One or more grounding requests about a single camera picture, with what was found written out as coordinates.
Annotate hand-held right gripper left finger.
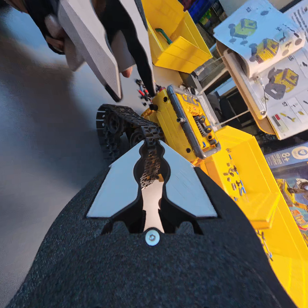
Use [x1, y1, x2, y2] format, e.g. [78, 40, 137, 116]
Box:
[86, 140, 145, 219]

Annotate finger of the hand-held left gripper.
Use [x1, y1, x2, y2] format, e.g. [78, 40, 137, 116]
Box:
[57, 0, 123, 103]
[119, 0, 157, 97]

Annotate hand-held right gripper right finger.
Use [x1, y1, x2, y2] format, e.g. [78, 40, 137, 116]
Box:
[159, 140, 218, 218]

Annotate pile of small building pieces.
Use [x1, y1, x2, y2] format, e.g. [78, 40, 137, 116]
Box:
[135, 78, 166, 106]

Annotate yellow toy robot vehicle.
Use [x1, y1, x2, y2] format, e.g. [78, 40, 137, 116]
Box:
[96, 84, 222, 190]

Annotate grey desk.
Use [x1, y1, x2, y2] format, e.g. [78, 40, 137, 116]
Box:
[0, 7, 183, 304]

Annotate person's left hand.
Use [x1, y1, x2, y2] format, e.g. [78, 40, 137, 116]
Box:
[44, 35, 133, 78]

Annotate green bent tool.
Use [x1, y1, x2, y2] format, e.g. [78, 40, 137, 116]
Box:
[155, 28, 173, 45]

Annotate cluster of blue grey pieces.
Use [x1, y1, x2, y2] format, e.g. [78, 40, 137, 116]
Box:
[222, 148, 247, 201]

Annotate background coloured bins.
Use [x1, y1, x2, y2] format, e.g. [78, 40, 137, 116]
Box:
[188, 0, 218, 24]

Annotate toy robot kit box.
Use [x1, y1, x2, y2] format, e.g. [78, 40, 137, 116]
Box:
[263, 142, 308, 239]

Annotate open instruction booklet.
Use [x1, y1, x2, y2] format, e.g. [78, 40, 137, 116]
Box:
[213, 0, 308, 140]

